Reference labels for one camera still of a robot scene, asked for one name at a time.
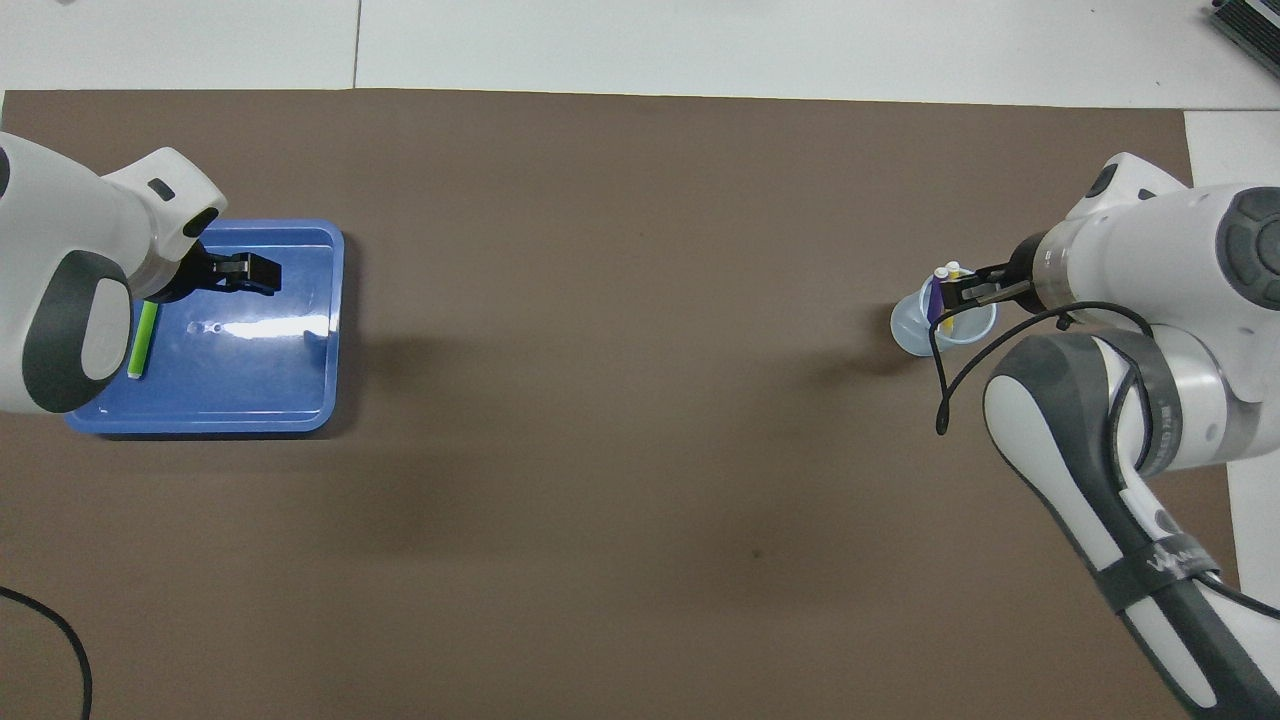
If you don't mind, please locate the blue plastic tray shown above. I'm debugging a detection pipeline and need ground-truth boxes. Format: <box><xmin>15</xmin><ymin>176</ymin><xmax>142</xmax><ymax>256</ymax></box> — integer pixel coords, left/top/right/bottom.
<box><xmin>63</xmin><ymin>219</ymin><xmax>346</xmax><ymax>436</ymax></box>

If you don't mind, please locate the grey ribbed device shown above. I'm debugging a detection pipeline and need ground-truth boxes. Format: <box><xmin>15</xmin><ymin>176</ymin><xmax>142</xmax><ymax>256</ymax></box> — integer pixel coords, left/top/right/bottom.
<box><xmin>1208</xmin><ymin>0</ymin><xmax>1280</xmax><ymax>53</ymax></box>

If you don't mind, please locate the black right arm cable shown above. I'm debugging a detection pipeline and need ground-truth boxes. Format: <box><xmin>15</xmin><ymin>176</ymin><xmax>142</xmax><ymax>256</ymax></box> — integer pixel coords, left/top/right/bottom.
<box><xmin>930</xmin><ymin>300</ymin><xmax>1280</xmax><ymax>613</ymax></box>

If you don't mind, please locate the green pen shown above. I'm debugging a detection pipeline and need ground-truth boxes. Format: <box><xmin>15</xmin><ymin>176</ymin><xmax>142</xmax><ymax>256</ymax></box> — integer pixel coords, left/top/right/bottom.
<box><xmin>127</xmin><ymin>300</ymin><xmax>161</xmax><ymax>381</ymax></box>

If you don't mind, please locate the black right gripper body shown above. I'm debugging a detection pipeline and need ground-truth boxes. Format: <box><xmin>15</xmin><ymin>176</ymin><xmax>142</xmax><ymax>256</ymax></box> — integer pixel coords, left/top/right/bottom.
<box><xmin>1005</xmin><ymin>235</ymin><xmax>1049</xmax><ymax>311</ymax></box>

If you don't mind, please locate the black cable with metal plug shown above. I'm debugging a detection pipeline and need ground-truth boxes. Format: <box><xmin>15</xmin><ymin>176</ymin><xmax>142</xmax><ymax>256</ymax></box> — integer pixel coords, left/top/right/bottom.
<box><xmin>0</xmin><ymin>585</ymin><xmax>94</xmax><ymax>720</ymax></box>

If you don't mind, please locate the translucent plastic cup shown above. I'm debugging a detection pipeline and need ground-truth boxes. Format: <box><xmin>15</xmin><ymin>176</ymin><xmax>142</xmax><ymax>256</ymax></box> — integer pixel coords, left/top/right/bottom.
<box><xmin>890</xmin><ymin>267</ymin><xmax>998</xmax><ymax>358</ymax></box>

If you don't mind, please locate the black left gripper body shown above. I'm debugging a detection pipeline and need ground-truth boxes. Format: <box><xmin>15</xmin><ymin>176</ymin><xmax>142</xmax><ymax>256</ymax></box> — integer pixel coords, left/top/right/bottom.
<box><xmin>148</xmin><ymin>238</ymin><xmax>219</xmax><ymax>304</ymax></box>

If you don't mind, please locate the brown table mat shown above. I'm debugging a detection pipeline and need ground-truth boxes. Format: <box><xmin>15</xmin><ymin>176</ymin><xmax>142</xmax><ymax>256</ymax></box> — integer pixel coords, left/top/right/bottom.
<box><xmin>0</xmin><ymin>88</ymin><xmax>1241</xmax><ymax>720</ymax></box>

